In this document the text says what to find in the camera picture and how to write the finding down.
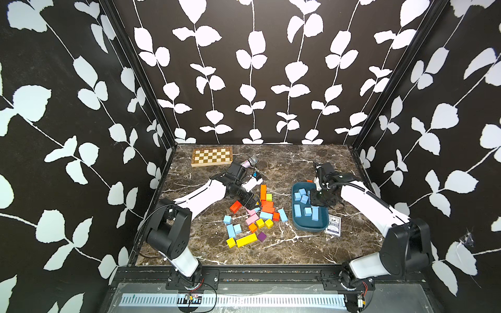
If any long yellow block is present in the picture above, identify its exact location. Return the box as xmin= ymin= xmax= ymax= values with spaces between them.
xmin=236 ymin=233 xmax=258 ymax=248

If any white slotted cable duct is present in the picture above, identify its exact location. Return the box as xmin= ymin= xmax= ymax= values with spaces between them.
xmin=119 ymin=293 xmax=346 ymax=309

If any wooden chessboard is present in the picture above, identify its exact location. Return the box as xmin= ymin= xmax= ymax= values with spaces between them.
xmin=191 ymin=147 xmax=233 ymax=168

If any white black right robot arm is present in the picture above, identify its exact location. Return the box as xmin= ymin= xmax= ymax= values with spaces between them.
xmin=312 ymin=162 xmax=433 ymax=290

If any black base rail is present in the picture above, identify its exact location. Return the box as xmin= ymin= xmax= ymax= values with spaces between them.
xmin=112 ymin=264 xmax=424 ymax=293

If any playing card box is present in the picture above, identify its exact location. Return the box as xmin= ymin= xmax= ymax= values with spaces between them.
xmin=325 ymin=215 xmax=341 ymax=237

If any light blue thin block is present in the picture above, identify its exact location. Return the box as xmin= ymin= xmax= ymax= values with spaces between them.
xmin=294 ymin=204 xmax=302 ymax=218

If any purple cube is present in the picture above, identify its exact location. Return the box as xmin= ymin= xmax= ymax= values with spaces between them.
xmin=257 ymin=232 xmax=267 ymax=242

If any orange cube lower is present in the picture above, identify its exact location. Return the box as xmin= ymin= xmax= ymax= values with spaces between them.
xmin=249 ymin=224 xmax=258 ymax=233

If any light blue cube beside long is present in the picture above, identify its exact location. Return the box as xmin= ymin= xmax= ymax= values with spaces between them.
xmin=234 ymin=224 xmax=242 ymax=234

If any dark teal plastic tray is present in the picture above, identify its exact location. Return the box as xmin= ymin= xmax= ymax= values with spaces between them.
xmin=291 ymin=182 xmax=329 ymax=233

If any light blue long block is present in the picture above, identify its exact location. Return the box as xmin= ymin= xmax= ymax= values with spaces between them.
xmin=311 ymin=206 xmax=319 ymax=221

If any purple glitter microphone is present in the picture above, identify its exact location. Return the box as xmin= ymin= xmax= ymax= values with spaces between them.
xmin=241 ymin=156 xmax=258 ymax=168

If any small yellow cube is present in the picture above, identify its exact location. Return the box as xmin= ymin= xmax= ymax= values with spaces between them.
xmin=226 ymin=237 xmax=236 ymax=249

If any red block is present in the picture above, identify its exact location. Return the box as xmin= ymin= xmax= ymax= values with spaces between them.
xmin=262 ymin=201 xmax=274 ymax=208
xmin=230 ymin=201 xmax=243 ymax=214
xmin=262 ymin=207 xmax=275 ymax=214

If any tall orange block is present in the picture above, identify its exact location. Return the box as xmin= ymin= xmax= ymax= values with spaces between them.
xmin=260 ymin=185 xmax=267 ymax=201

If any pink block lower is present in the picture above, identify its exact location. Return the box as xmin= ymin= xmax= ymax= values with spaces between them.
xmin=245 ymin=215 xmax=259 ymax=226

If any red block left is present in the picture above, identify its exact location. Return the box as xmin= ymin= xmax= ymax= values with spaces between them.
xmin=230 ymin=201 xmax=243 ymax=214

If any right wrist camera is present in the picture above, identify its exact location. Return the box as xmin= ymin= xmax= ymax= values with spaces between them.
xmin=314 ymin=162 xmax=338 ymax=185

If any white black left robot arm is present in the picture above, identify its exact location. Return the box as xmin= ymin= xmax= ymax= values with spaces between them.
xmin=144 ymin=173 xmax=262 ymax=284

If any light blue block on cube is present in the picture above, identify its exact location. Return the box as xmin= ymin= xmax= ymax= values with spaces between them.
xmin=300 ymin=195 xmax=309 ymax=204

